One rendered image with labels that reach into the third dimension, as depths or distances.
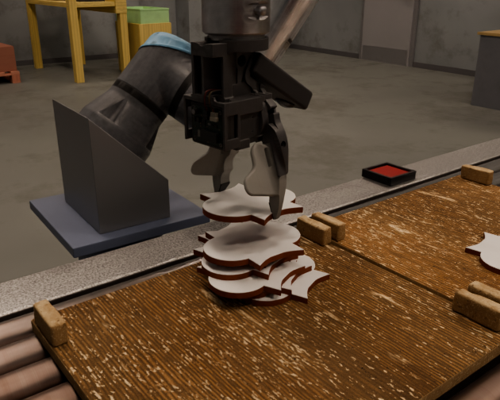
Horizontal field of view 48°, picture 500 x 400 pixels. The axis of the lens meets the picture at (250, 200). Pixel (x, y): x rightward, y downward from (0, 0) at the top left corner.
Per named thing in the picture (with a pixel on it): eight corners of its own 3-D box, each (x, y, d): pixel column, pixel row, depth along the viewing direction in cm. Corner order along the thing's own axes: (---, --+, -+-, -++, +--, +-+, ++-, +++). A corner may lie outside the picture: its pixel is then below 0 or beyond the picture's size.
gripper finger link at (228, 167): (177, 190, 73) (193, 132, 67) (212, 180, 77) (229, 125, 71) (190, 206, 72) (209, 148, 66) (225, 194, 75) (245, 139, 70)
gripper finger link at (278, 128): (259, 182, 67) (238, 111, 67) (269, 178, 69) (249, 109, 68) (286, 175, 64) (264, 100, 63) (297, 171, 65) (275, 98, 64)
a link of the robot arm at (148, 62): (122, 90, 115) (161, 38, 117) (176, 128, 115) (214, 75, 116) (109, 71, 103) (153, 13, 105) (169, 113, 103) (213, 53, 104)
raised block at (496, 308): (449, 310, 66) (452, 290, 65) (459, 305, 67) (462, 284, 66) (498, 334, 61) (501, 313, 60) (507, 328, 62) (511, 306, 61)
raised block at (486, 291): (463, 303, 67) (466, 282, 66) (472, 298, 68) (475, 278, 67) (512, 326, 63) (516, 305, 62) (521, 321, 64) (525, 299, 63)
